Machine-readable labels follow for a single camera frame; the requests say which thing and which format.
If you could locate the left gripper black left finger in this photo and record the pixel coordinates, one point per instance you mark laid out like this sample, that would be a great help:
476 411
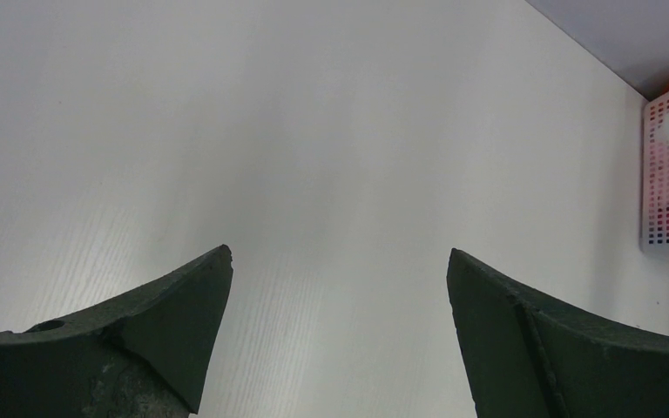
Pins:
143 353

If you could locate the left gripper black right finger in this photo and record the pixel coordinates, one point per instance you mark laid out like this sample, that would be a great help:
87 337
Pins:
528 354

